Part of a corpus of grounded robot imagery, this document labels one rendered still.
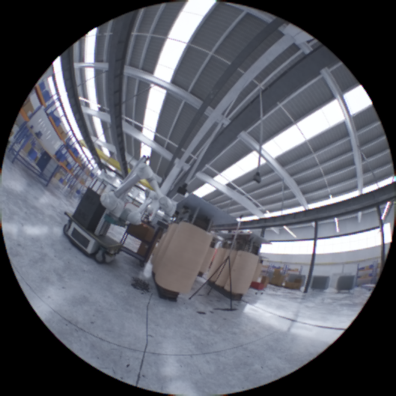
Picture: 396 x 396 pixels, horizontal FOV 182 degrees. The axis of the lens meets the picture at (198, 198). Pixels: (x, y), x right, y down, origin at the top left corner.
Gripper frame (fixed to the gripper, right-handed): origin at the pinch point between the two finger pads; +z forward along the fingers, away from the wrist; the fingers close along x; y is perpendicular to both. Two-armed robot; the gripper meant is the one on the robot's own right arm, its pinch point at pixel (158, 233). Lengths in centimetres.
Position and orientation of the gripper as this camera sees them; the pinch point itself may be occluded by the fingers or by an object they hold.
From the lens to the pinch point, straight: 133.9
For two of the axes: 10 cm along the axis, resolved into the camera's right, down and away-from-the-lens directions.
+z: -3.8, 8.4, -4.0
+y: 1.5, -3.7, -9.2
